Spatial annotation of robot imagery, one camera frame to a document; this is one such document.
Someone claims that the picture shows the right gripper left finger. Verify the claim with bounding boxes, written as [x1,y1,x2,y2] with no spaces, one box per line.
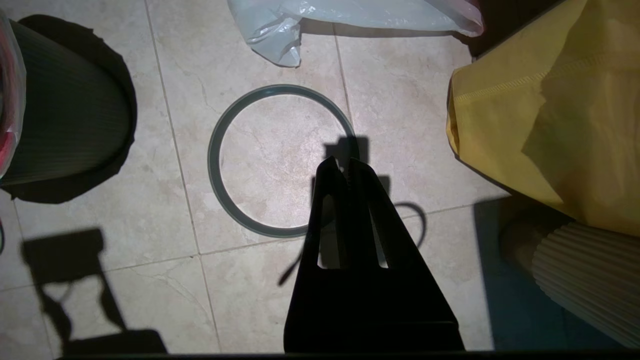
[283,156,370,353]

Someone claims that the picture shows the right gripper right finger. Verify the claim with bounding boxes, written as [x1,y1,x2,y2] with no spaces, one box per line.
[347,158,466,352]

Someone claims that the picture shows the grey bin ring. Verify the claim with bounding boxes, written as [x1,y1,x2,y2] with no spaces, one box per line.
[207,84,358,239]

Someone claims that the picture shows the yellow plastic bag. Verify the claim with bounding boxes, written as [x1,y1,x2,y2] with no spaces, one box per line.
[446,0,640,237]

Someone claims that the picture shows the black trash bin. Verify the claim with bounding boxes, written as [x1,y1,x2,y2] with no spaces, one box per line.
[0,19,135,187]

